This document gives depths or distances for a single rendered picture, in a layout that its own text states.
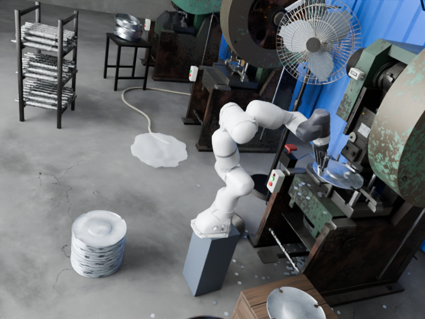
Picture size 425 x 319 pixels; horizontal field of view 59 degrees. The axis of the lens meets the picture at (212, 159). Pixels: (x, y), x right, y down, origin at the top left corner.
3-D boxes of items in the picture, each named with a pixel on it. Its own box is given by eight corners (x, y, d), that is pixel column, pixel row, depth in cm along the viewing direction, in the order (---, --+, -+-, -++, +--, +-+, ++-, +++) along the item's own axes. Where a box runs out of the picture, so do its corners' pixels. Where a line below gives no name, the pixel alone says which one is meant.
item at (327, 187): (311, 201, 205) (320, 181, 198) (298, 185, 216) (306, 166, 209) (346, 199, 215) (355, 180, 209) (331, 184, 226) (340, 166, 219)
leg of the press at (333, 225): (292, 316, 218) (357, 194, 172) (283, 299, 226) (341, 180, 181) (403, 292, 256) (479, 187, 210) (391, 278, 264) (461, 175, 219)
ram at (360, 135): (353, 165, 200) (377, 116, 185) (336, 150, 211) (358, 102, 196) (377, 164, 207) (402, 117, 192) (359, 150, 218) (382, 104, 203)
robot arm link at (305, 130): (292, 138, 186) (303, 149, 179) (291, 116, 178) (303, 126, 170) (323, 125, 190) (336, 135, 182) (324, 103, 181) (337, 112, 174)
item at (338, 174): (373, 188, 207) (374, 187, 206) (334, 191, 194) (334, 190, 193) (339, 159, 228) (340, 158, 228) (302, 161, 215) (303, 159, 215)
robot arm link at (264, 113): (240, 86, 157) (255, 107, 145) (269, 99, 167) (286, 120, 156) (215, 121, 165) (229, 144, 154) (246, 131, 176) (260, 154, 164)
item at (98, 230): (90, 255, 191) (90, 254, 191) (62, 222, 206) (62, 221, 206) (136, 234, 211) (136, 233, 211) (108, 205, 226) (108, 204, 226)
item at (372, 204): (374, 212, 200) (382, 197, 194) (354, 193, 212) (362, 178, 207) (382, 211, 202) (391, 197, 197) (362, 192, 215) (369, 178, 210)
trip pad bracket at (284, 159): (280, 183, 239) (290, 157, 229) (273, 175, 246) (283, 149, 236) (288, 183, 241) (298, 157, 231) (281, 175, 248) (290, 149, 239)
